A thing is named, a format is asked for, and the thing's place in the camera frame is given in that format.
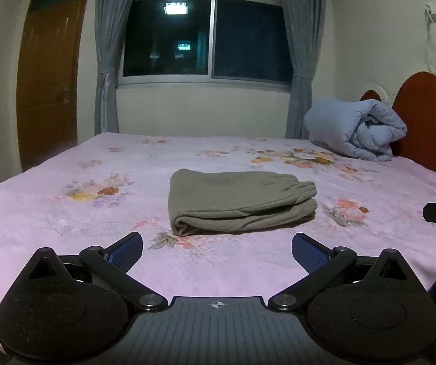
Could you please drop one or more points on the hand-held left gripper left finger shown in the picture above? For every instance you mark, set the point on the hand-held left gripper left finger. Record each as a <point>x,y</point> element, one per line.
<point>126,253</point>

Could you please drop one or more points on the white framed window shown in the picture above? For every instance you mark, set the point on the white framed window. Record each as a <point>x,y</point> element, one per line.
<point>206,34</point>

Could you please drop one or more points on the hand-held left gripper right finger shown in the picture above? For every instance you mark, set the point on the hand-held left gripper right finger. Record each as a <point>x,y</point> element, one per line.
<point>308,254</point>

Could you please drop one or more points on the white wall socket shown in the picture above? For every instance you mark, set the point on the white wall socket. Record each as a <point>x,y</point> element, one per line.
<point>432,12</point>

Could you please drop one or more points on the pink floral bed sheet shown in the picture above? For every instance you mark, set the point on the pink floral bed sheet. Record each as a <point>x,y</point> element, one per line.
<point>69,220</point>

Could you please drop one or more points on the grey curtain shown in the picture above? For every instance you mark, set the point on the grey curtain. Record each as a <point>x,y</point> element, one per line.
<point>107,45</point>
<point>301,45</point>

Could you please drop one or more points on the brown wooden door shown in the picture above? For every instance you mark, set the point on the brown wooden door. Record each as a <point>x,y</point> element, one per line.
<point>50,76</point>

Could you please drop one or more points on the light blue rolled quilt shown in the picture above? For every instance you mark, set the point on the light blue rolled quilt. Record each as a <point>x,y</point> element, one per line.
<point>355,129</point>

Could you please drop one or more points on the grey pants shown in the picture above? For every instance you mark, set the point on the grey pants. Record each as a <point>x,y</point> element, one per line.
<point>237,197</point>

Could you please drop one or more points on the red wooden headboard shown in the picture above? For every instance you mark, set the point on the red wooden headboard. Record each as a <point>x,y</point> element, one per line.
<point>427,121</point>

